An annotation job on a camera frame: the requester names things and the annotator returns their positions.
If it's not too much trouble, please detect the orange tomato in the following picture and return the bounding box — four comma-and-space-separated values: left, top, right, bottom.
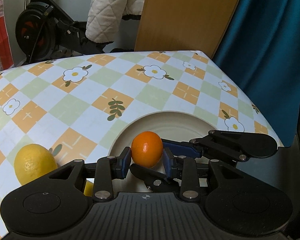
131, 131, 164, 168

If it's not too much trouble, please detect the yellow lemon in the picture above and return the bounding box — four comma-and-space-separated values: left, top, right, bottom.
84, 180, 94, 197
14, 144, 57, 185

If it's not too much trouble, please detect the beige round plate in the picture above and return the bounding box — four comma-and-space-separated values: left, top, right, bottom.
108, 111, 218, 194

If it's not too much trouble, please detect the checkered floral tablecloth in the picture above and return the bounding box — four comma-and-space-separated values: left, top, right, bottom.
0, 50, 276, 238

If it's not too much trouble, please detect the teal curtain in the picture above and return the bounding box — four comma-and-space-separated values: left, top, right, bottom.
213, 0, 300, 146

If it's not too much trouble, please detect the wooden board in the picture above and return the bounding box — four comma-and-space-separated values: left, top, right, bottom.
135, 0, 239, 57

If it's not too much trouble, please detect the black exercise bike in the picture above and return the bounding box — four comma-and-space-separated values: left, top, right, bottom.
15, 0, 141, 63

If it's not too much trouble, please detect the white quilted blanket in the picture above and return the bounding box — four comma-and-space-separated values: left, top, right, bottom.
85, 0, 145, 43

